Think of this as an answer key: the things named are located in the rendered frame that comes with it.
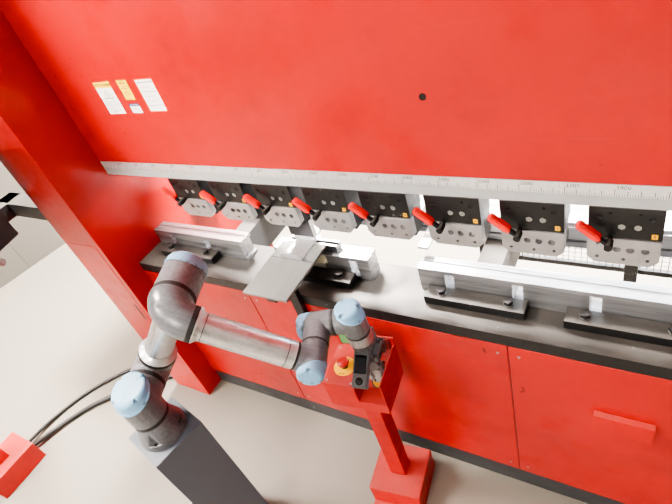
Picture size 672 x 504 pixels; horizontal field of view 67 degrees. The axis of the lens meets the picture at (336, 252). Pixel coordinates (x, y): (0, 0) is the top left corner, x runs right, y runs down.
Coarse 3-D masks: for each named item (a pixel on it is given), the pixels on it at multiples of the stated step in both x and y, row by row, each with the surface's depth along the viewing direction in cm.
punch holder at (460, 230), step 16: (432, 208) 137; (448, 208) 135; (464, 208) 132; (480, 208) 131; (448, 224) 138; (464, 224) 136; (480, 224) 133; (448, 240) 142; (464, 240) 139; (480, 240) 137
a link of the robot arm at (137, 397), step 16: (128, 384) 150; (144, 384) 149; (160, 384) 156; (112, 400) 148; (128, 400) 146; (144, 400) 148; (160, 400) 155; (128, 416) 148; (144, 416) 150; (160, 416) 154
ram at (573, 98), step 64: (0, 0) 163; (64, 0) 149; (128, 0) 138; (192, 0) 128; (256, 0) 119; (320, 0) 112; (384, 0) 105; (448, 0) 99; (512, 0) 94; (576, 0) 89; (640, 0) 85; (64, 64) 170; (128, 64) 155; (192, 64) 143; (256, 64) 132; (320, 64) 123; (384, 64) 115; (448, 64) 108; (512, 64) 102; (576, 64) 96; (640, 64) 91; (128, 128) 178; (192, 128) 162; (256, 128) 148; (320, 128) 137; (384, 128) 127; (448, 128) 119; (512, 128) 111; (576, 128) 105; (640, 128) 99; (448, 192) 131; (512, 192) 122
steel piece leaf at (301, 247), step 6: (300, 240) 181; (306, 240) 180; (312, 240) 179; (294, 246) 179; (300, 246) 178; (306, 246) 177; (288, 252) 177; (294, 252) 176; (300, 252) 175; (306, 252) 174; (288, 258) 175; (294, 258) 173; (300, 258) 171
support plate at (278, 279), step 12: (276, 252) 179; (312, 252) 174; (264, 264) 176; (276, 264) 174; (288, 264) 173; (300, 264) 171; (312, 264) 169; (264, 276) 171; (276, 276) 169; (288, 276) 168; (300, 276) 166; (252, 288) 168; (264, 288) 167; (276, 288) 165; (288, 288) 163; (276, 300) 162; (288, 300) 160
